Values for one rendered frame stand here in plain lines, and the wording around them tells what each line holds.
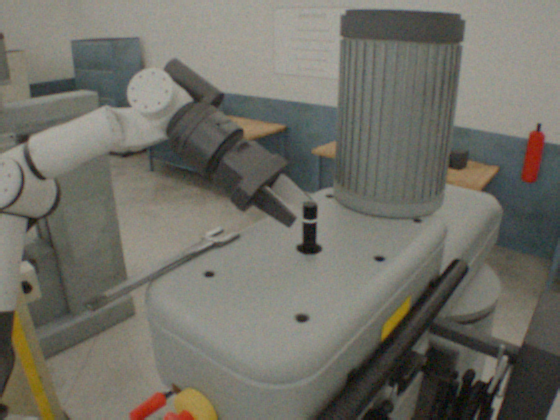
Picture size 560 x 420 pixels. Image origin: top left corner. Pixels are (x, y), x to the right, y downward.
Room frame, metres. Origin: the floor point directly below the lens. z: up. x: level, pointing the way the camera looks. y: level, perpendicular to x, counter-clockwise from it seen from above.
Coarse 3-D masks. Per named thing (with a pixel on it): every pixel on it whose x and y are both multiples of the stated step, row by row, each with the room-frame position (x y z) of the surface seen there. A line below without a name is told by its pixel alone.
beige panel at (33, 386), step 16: (16, 304) 1.65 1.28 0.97; (16, 320) 1.63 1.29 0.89; (16, 336) 1.61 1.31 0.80; (32, 336) 1.67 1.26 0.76; (16, 352) 1.60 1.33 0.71; (32, 352) 1.65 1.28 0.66; (16, 368) 1.57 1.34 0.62; (32, 368) 1.63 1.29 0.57; (16, 384) 1.55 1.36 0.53; (32, 384) 1.61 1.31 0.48; (48, 384) 1.67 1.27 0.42; (16, 400) 1.53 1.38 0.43; (32, 400) 1.59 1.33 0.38; (48, 400) 1.65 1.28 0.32; (32, 416) 1.56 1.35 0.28; (48, 416) 1.62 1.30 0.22; (64, 416) 1.69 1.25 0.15
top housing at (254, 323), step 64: (320, 192) 0.77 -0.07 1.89; (256, 256) 0.53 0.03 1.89; (320, 256) 0.53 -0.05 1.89; (384, 256) 0.53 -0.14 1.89; (192, 320) 0.39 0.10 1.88; (256, 320) 0.39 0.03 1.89; (320, 320) 0.39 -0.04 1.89; (384, 320) 0.46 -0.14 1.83; (192, 384) 0.39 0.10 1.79; (256, 384) 0.33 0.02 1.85; (320, 384) 0.35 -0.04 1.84
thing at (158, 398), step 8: (160, 392) 0.45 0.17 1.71; (168, 392) 0.46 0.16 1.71; (152, 400) 0.43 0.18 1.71; (160, 400) 0.44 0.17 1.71; (136, 408) 0.42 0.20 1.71; (144, 408) 0.42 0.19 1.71; (152, 408) 0.42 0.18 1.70; (160, 408) 0.43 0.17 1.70; (136, 416) 0.41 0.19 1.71; (144, 416) 0.41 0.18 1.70
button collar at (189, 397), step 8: (184, 392) 0.38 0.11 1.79; (192, 392) 0.38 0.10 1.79; (176, 400) 0.38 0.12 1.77; (184, 400) 0.37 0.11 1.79; (192, 400) 0.36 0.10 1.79; (200, 400) 0.37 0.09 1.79; (208, 400) 0.37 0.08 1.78; (176, 408) 0.38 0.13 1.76; (184, 408) 0.37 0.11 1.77; (192, 408) 0.36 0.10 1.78; (200, 408) 0.36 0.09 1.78; (208, 408) 0.36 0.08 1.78; (200, 416) 0.35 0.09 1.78; (208, 416) 0.35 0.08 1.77; (216, 416) 0.36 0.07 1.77
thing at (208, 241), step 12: (216, 228) 0.60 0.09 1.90; (204, 240) 0.56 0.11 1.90; (216, 240) 0.56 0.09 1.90; (228, 240) 0.57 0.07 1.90; (180, 252) 0.52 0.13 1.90; (192, 252) 0.53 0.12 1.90; (156, 264) 0.49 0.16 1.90; (168, 264) 0.49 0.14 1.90; (132, 276) 0.46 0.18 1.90; (144, 276) 0.46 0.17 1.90; (156, 276) 0.47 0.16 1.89; (108, 288) 0.43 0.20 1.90; (120, 288) 0.44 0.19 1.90; (132, 288) 0.44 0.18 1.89; (96, 300) 0.41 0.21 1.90; (108, 300) 0.41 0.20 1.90
